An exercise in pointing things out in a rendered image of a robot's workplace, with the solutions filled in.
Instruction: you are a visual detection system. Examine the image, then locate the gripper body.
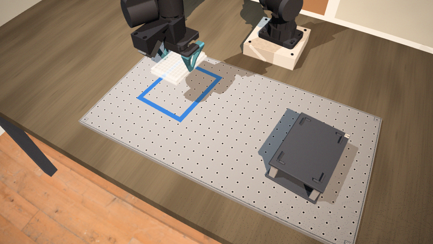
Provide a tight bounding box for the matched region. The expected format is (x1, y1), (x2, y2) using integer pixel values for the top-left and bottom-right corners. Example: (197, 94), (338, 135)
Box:
(158, 11), (199, 58)

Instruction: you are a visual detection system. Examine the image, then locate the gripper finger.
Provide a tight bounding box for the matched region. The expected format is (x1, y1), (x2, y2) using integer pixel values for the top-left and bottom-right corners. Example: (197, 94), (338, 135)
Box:
(181, 40), (204, 72)
(157, 47), (168, 59)

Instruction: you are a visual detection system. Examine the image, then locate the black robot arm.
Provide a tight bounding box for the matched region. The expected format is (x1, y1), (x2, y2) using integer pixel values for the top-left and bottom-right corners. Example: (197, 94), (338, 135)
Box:
(120, 0), (303, 58)

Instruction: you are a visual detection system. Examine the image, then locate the blue tape outline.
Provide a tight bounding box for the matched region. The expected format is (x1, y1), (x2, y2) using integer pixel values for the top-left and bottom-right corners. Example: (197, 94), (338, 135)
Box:
(137, 67), (222, 122)

